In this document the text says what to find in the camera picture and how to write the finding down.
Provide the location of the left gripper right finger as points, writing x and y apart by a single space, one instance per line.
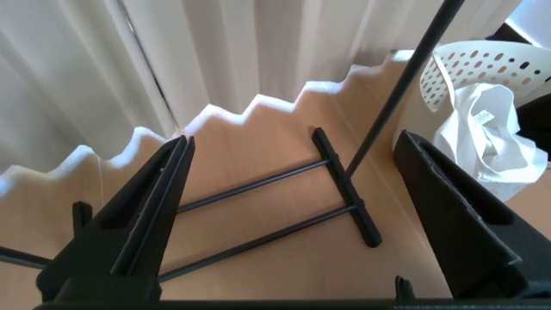
465 241

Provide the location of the white laundry basket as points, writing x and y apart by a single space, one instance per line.
482 64

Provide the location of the black clothes rack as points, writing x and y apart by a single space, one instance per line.
344 185

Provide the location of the beige curtain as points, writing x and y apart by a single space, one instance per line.
258 43

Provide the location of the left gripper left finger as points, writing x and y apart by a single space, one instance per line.
129 241

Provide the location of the white printed t-shirt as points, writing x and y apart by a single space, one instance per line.
486 142

